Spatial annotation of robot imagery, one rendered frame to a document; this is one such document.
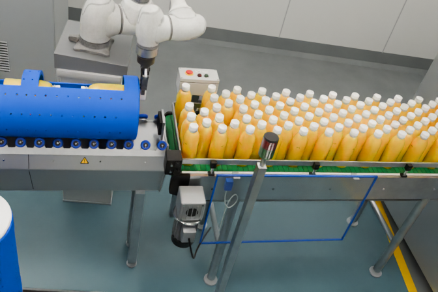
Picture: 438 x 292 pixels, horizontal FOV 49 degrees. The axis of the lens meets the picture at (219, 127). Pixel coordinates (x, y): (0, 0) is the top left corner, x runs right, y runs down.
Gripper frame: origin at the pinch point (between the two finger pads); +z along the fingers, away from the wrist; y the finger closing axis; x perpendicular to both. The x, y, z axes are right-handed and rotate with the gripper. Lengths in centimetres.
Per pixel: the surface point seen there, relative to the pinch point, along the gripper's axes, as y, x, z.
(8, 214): -58, 48, 12
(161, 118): -3.1, -9.3, 11.4
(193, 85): 21.9, -27.2, 10.0
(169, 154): -22.5, -12.0, 15.8
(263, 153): -40, -46, -3
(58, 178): -13, 35, 40
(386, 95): 174, -258, 117
